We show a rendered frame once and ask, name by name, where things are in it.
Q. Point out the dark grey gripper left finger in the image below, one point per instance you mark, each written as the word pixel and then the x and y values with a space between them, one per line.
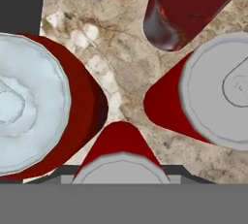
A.
pixel 66 170

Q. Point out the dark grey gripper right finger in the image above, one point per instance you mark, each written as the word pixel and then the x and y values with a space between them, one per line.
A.
pixel 176 170

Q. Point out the dark grey hob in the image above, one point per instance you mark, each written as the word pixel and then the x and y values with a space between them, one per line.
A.
pixel 19 1

